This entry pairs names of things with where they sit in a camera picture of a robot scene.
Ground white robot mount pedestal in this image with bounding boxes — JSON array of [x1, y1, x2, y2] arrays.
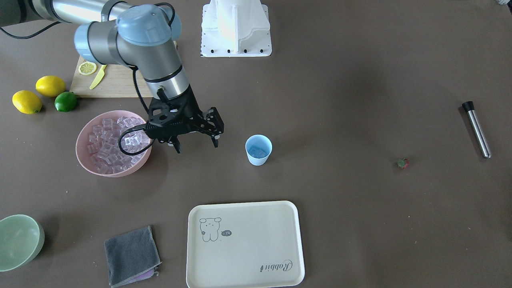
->
[[200, 0, 272, 57]]

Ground lemon half slice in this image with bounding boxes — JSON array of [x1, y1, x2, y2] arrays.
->
[[77, 61, 97, 76]]

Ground yellow lemon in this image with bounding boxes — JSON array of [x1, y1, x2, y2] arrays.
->
[[12, 90, 43, 114], [35, 75, 66, 97]]

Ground pink ice bowl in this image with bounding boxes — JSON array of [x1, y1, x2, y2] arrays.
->
[[76, 110, 151, 177]]

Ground cream rabbit tray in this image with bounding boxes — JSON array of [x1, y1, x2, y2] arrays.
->
[[186, 200, 305, 288]]

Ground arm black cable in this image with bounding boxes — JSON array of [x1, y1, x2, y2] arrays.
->
[[118, 70, 160, 156]]

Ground green bowl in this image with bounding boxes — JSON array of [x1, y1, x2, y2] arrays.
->
[[0, 214, 45, 272]]

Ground light blue plastic cup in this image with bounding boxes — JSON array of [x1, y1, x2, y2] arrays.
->
[[245, 134, 273, 166]]

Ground metal muddler with black tip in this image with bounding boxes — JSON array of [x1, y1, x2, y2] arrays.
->
[[462, 101, 492, 159]]

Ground red strawberry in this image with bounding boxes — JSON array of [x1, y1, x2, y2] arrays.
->
[[397, 158, 410, 169]]

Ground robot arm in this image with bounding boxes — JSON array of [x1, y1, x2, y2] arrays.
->
[[1, 0, 224, 153]]

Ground grey folded cloth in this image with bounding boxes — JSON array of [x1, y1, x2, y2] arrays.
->
[[104, 226, 162, 288]]

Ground green lime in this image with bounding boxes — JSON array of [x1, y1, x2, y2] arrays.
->
[[54, 92, 78, 112]]

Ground clear ice cube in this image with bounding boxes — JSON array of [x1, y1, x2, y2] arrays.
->
[[248, 146, 268, 159]]

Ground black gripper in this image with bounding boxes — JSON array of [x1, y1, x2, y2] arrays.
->
[[145, 86, 224, 154]]

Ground yellow plastic knife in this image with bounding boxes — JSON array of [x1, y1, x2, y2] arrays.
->
[[89, 64, 108, 90]]

